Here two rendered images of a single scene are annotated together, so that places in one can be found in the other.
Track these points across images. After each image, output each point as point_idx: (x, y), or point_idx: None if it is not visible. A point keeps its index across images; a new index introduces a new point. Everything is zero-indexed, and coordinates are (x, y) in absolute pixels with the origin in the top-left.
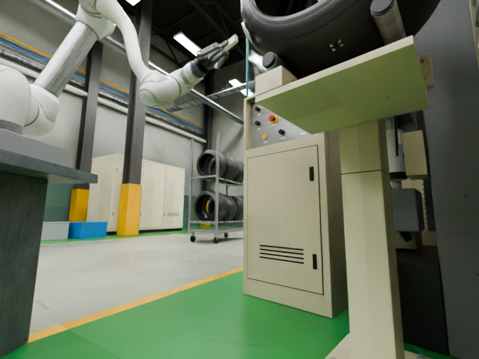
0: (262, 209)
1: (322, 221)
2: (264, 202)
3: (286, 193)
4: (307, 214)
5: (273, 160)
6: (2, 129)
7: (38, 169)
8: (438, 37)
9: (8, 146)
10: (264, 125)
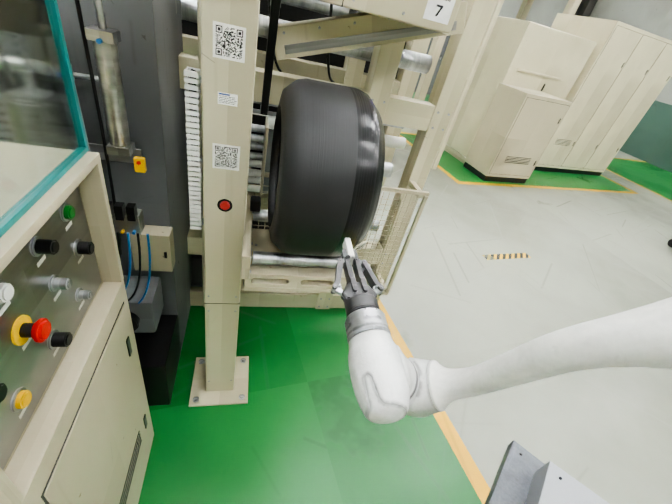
0: (102, 491)
1: (140, 380)
2: (101, 480)
3: (117, 411)
4: (134, 394)
5: (91, 402)
6: (544, 479)
7: (490, 490)
8: (167, 127)
9: (533, 494)
10: (0, 375)
